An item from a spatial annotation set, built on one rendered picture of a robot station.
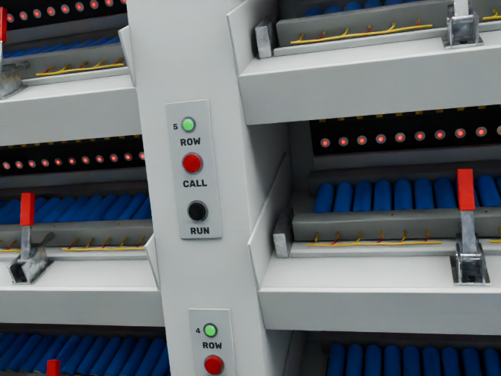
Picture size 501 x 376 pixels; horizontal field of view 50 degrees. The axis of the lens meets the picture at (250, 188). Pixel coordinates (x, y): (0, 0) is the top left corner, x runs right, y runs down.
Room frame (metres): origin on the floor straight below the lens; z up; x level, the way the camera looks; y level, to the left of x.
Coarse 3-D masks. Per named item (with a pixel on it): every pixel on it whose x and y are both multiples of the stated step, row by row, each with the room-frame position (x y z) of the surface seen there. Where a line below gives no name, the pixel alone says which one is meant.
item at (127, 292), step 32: (0, 288) 0.54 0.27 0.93; (32, 288) 0.53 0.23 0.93; (64, 288) 0.52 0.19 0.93; (96, 288) 0.51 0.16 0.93; (128, 288) 0.50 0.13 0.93; (0, 320) 0.56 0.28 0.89; (32, 320) 0.55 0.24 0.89; (64, 320) 0.53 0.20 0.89; (96, 320) 0.52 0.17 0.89; (128, 320) 0.51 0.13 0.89; (160, 320) 0.50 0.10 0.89
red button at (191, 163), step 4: (188, 156) 0.47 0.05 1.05; (192, 156) 0.47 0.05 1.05; (196, 156) 0.47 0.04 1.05; (184, 160) 0.47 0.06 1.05; (188, 160) 0.47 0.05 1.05; (192, 160) 0.47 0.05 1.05; (196, 160) 0.47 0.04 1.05; (200, 160) 0.47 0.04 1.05; (184, 164) 0.47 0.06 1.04; (188, 164) 0.47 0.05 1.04; (192, 164) 0.47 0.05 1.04; (196, 164) 0.47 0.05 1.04; (200, 164) 0.47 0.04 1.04; (188, 168) 0.47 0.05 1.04; (192, 168) 0.47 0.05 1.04; (196, 168) 0.47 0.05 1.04
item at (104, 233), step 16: (0, 224) 0.63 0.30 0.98; (16, 224) 0.63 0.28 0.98; (48, 224) 0.61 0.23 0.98; (64, 224) 0.60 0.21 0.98; (80, 224) 0.60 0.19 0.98; (96, 224) 0.59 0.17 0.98; (112, 224) 0.58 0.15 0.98; (128, 224) 0.58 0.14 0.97; (144, 224) 0.57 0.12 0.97; (0, 240) 0.62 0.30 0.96; (16, 240) 0.61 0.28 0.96; (32, 240) 0.61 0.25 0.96; (64, 240) 0.60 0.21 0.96; (80, 240) 0.59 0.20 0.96; (96, 240) 0.58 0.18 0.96; (112, 240) 0.58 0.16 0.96; (128, 240) 0.57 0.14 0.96; (144, 240) 0.57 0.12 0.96
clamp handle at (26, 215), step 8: (24, 192) 0.57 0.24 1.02; (32, 192) 0.57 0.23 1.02; (24, 200) 0.56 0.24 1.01; (32, 200) 0.56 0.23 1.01; (24, 208) 0.56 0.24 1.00; (32, 208) 0.56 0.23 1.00; (24, 216) 0.56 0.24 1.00; (32, 216) 0.56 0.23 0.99; (24, 224) 0.56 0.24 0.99; (32, 224) 0.56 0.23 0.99; (24, 232) 0.56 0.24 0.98; (24, 240) 0.55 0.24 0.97; (24, 248) 0.55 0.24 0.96; (24, 256) 0.55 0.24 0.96
